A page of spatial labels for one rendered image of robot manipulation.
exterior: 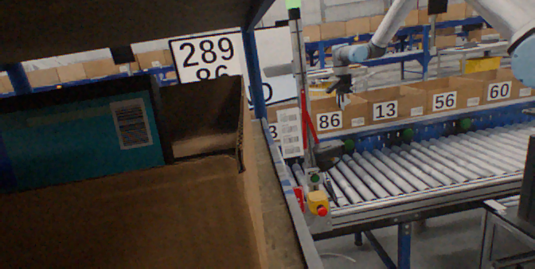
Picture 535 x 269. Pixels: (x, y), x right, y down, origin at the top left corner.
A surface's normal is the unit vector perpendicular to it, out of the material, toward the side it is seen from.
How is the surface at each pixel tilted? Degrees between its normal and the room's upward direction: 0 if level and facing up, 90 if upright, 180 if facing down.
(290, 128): 90
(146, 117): 82
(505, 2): 73
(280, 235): 0
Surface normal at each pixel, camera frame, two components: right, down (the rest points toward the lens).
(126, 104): 0.05, 0.15
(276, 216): -0.15, -0.94
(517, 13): -0.82, 0.04
